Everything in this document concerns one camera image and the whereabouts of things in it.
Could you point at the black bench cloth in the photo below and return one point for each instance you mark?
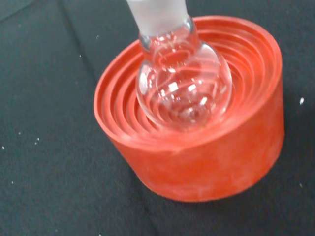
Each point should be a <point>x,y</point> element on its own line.
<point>49,123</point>

